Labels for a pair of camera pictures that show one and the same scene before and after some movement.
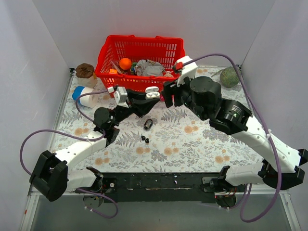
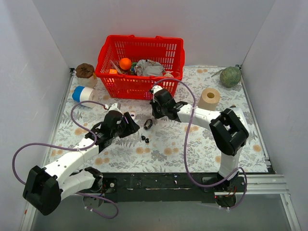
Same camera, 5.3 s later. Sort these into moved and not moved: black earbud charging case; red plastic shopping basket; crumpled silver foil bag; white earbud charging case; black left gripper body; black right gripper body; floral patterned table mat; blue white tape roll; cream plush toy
Moved: white earbud charging case; black right gripper body; black left gripper body
Not moved: black earbud charging case; blue white tape roll; red plastic shopping basket; floral patterned table mat; cream plush toy; crumpled silver foil bag
